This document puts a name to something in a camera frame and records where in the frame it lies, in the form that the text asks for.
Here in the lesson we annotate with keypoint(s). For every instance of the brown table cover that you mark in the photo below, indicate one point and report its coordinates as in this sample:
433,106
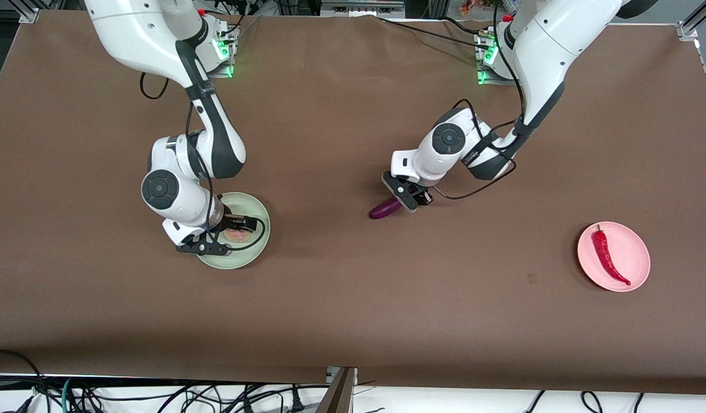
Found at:
353,315

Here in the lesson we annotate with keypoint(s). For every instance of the red chili pepper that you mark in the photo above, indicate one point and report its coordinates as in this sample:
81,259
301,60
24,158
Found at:
604,255

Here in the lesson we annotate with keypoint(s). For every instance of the black power plug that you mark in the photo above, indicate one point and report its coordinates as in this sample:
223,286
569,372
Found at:
296,401

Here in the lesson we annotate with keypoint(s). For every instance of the pale green round plate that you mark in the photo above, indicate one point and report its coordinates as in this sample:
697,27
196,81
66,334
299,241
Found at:
244,258

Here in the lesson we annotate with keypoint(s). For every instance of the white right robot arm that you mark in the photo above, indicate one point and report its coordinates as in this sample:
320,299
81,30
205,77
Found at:
135,28

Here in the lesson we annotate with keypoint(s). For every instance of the brown post with bracket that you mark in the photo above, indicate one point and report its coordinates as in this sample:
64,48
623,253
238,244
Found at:
338,396

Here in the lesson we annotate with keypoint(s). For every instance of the pink round plate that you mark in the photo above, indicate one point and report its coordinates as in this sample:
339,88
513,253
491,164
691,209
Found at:
631,252

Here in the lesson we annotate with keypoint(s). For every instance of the orange toy items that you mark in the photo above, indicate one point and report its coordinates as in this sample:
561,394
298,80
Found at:
473,7

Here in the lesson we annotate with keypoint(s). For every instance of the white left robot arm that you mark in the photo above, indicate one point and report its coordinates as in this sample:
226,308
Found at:
548,34

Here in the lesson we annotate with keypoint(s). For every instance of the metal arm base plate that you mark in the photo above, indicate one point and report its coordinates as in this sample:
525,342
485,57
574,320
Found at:
491,80
227,54

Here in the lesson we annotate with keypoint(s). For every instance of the purple eggplant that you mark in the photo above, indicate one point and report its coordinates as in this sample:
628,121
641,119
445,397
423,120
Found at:
381,210

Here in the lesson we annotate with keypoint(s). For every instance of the green and pink peach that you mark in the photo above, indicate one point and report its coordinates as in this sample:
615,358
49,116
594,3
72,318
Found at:
237,236

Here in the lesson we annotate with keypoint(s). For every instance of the grey metal device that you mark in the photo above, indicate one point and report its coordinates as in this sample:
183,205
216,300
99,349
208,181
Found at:
361,8

